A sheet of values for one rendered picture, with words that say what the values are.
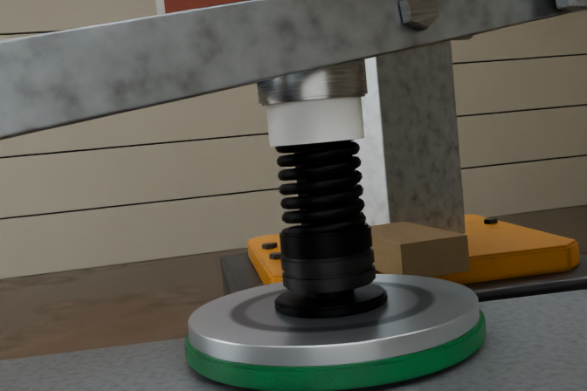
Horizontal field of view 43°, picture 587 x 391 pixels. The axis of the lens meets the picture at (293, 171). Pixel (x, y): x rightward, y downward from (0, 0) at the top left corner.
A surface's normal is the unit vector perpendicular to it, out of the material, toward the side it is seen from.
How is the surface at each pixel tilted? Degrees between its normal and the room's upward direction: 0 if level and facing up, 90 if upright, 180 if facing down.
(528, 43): 90
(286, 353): 90
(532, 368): 0
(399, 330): 0
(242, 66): 90
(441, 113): 90
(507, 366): 0
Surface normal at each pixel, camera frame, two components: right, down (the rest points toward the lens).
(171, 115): 0.25, 0.03
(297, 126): -0.38, 0.08
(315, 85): 0.00, 0.05
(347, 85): 0.55, 0.00
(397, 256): -0.96, 0.10
